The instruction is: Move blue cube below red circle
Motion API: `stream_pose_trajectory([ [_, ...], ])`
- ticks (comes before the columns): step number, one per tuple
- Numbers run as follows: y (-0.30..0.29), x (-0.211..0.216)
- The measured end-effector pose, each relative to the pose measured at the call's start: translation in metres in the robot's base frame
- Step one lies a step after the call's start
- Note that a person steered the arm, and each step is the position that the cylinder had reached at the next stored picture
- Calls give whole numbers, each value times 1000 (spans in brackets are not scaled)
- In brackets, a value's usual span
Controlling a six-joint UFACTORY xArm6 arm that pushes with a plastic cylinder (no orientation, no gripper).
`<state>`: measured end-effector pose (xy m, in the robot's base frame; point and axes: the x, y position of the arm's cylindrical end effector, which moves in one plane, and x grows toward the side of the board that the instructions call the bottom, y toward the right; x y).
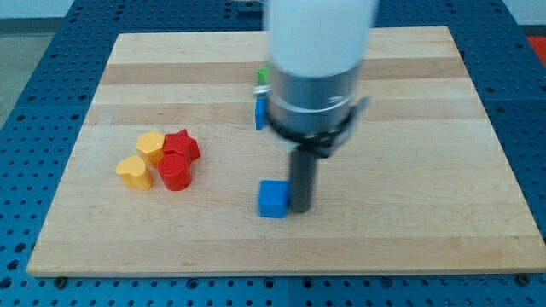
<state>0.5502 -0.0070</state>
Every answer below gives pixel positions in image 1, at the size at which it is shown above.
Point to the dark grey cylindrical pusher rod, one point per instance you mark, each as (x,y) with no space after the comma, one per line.
(302,175)

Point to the blue cube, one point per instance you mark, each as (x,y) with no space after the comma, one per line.
(273,199)

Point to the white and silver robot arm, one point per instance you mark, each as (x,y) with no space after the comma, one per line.
(315,51)

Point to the blue block behind arm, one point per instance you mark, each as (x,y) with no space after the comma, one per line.
(260,113)

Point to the green block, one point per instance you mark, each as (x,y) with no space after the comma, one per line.
(263,75)

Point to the wooden board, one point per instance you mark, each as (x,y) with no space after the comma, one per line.
(422,186)

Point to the red star block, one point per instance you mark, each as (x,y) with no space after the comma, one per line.
(181,143)

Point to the red cylinder block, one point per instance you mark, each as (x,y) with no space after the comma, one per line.
(175,172)

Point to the yellow hexagon block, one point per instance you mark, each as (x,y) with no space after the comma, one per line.
(150,148)

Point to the yellow heart block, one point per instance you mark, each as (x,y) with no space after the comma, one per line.
(134,173)

